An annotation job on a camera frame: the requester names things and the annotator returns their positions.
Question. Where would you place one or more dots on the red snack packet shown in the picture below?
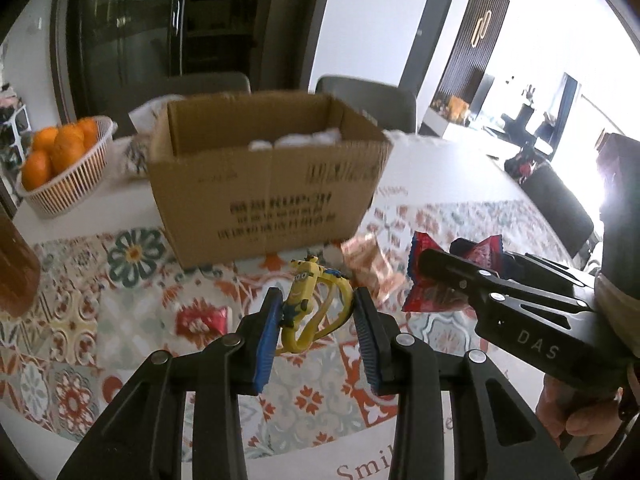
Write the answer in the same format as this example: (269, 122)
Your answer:
(487, 253)

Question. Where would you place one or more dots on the white tv cabinet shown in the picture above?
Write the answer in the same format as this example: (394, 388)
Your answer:
(447, 118)

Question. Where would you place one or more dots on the dark chair left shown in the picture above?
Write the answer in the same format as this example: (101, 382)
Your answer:
(132, 96)

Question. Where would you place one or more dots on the dark chair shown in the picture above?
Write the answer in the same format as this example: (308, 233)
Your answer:
(132, 96)
(391, 107)
(560, 207)

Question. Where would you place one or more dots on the white shoe rack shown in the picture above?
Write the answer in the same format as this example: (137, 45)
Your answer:
(15, 129)

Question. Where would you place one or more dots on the patterned tile tablecloth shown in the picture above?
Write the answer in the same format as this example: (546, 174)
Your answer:
(132, 365)

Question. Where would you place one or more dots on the dark chair far right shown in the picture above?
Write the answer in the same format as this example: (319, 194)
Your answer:
(560, 207)

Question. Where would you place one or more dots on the white plush toy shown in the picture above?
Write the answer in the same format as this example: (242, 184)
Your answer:
(331, 136)

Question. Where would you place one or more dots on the floral tissue box cover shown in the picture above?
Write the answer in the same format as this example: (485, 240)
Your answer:
(144, 119)

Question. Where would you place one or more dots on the brown cardboard box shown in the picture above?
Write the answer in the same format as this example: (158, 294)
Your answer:
(221, 202)

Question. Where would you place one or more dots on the orange mandarin pile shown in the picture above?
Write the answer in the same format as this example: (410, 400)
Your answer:
(55, 149)

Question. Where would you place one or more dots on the right hand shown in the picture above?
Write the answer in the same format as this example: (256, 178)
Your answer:
(597, 422)

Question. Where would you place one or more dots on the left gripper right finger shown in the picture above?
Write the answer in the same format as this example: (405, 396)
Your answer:
(496, 434)

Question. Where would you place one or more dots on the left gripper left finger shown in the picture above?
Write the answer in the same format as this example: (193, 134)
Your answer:
(139, 434)

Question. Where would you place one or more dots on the yellow minion toy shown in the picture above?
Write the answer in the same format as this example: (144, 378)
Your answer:
(319, 303)

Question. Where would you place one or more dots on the red candy packet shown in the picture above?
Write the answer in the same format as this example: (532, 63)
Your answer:
(193, 321)

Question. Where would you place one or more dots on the black glass sliding door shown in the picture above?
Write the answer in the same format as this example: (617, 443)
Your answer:
(99, 48)

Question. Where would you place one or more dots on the copper foil snack packet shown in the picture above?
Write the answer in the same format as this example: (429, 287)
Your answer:
(363, 257)

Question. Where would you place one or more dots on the white plastic fruit basket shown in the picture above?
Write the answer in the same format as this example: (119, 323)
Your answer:
(75, 184)

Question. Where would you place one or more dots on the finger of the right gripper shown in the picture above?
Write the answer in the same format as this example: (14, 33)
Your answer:
(458, 282)
(542, 273)

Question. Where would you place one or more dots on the glass flower vase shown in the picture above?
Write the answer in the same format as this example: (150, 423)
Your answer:
(19, 270)

